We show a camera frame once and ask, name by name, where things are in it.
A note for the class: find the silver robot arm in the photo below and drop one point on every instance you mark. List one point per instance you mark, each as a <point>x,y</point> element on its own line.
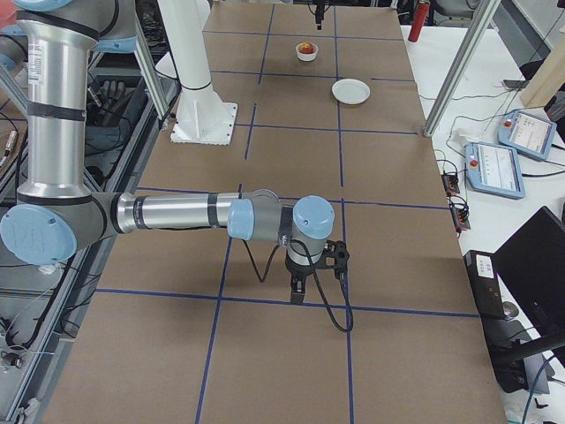
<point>56,214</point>

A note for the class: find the red bottle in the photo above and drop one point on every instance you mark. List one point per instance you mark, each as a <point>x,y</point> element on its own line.
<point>419,19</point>

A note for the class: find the wrist black camera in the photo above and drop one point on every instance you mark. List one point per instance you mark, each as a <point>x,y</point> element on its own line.
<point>335,256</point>

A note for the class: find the black laptop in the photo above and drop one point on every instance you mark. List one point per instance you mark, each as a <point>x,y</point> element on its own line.
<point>531,264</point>

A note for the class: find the red yellow apple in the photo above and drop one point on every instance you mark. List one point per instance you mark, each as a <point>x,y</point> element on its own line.
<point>306,48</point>

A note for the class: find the aluminium frame post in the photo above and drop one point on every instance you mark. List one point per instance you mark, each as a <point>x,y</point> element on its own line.
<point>468,46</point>

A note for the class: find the black box device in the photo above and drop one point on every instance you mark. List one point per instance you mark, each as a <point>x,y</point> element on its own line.
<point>485,287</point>

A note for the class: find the white round plate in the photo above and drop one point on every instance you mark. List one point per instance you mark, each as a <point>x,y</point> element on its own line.
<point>350,91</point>

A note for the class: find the near teach pendant tablet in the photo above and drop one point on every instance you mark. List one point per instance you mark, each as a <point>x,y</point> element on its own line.
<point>494,169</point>

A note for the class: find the teach pendant tablet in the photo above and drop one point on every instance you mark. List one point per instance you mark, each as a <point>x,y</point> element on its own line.
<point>494,169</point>
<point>528,134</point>

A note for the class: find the orange black connector board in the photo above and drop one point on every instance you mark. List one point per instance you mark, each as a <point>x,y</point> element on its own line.
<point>450,183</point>

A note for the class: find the white bowl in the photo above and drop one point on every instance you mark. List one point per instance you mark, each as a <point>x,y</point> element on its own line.
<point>307,58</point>

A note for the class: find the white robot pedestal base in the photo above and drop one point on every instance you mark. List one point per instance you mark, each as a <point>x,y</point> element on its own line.
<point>201,117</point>

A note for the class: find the far teach pendant tablet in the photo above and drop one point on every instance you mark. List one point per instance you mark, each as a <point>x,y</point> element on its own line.
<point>528,134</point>

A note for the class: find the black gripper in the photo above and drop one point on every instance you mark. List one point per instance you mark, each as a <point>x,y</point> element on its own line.
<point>319,18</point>
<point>297,270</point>

